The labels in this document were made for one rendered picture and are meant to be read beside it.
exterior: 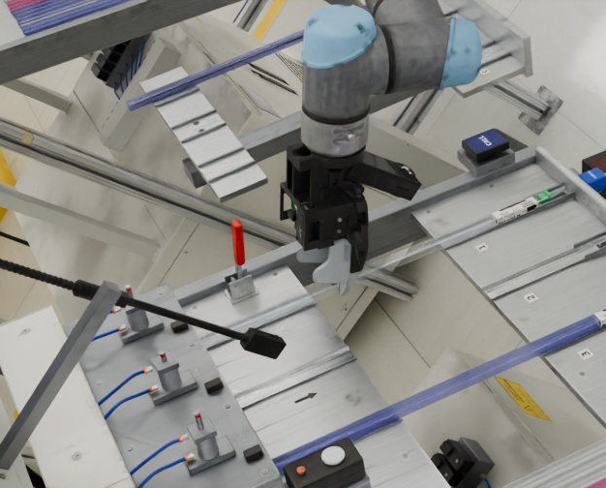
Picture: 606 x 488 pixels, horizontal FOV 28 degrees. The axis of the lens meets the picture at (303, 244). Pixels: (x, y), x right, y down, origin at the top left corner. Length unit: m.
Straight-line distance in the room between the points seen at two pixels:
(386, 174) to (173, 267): 1.14
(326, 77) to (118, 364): 0.39
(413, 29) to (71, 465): 0.58
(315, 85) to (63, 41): 0.93
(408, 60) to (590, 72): 1.38
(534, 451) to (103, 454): 0.65
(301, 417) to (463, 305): 1.35
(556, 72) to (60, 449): 1.71
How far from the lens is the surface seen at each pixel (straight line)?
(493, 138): 1.63
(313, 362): 1.40
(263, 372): 1.41
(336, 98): 1.30
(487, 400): 1.73
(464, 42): 1.33
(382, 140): 1.86
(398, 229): 1.60
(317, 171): 1.35
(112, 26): 2.18
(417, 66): 1.31
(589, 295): 1.46
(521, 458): 1.68
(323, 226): 1.38
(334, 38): 1.27
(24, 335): 1.42
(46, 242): 2.87
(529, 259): 1.51
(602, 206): 1.55
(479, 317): 2.62
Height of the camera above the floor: 1.92
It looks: 38 degrees down
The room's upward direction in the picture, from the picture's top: 69 degrees counter-clockwise
